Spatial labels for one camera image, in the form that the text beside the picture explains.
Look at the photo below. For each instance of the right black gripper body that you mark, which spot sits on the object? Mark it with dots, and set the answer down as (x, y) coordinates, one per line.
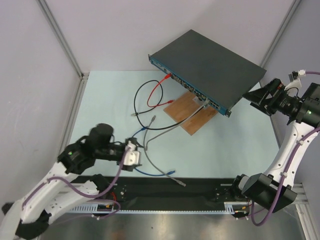
(269, 95)

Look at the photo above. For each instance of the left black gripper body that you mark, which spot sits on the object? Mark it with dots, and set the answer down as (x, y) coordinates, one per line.
(128, 167)

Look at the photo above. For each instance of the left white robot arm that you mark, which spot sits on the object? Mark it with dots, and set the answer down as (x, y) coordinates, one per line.
(54, 195)

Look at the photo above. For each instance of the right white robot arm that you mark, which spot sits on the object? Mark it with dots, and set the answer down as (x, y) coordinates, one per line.
(272, 189)

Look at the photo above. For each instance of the wooden board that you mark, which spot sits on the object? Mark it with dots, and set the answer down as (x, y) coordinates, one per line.
(185, 106)

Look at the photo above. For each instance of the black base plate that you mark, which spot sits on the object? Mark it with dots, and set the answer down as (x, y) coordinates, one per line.
(163, 194)

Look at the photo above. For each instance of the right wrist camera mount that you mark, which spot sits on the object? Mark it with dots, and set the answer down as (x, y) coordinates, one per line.
(295, 79)

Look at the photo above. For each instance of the white slotted cable duct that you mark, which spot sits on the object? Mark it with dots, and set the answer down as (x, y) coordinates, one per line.
(94, 208)

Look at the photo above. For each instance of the black blue network switch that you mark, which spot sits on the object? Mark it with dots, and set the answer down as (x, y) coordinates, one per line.
(209, 70)

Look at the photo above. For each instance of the right aluminium frame post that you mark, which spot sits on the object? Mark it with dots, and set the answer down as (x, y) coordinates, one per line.
(280, 32)

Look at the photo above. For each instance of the aluminium frame post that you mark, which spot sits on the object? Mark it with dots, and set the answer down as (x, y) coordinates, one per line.
(280, 32)
(57, 31)

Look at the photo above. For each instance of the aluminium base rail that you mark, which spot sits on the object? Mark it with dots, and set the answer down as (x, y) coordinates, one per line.
(301, 198)

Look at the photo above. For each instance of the left aluminium frame post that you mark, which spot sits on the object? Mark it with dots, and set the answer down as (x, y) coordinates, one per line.
(57, 31)

